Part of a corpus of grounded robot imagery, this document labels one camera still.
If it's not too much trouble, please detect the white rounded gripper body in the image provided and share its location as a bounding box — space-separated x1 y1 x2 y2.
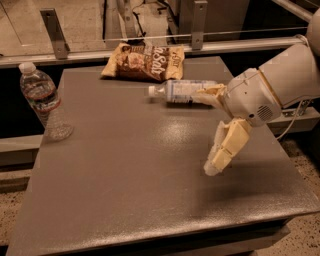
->
224 68 281 126

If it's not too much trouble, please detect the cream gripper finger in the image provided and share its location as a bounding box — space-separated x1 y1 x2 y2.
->
204 118 252 176
195 84 227 110

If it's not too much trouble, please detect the blue label plastic bottle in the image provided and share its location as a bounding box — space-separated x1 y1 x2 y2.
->
148 80 217 103

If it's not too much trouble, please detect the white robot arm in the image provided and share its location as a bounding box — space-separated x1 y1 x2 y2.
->
193 10 320 176

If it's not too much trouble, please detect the red label water bottle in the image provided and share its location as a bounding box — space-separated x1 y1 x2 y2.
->
19 62 73 141

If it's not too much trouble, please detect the brown chip bag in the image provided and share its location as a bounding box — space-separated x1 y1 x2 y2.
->
101 43 185 83

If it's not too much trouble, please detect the right metal rail bracket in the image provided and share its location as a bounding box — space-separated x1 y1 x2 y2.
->
191 0 208 50

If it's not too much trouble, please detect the metal rail bracket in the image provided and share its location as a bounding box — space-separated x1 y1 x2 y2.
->
40 8 70 59
191 0 208 50

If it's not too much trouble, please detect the horizontal metal rail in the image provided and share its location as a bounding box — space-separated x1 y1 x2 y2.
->
0 35 307 69

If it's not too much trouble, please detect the left metal rail bracket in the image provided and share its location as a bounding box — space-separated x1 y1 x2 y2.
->
40 8 70 59

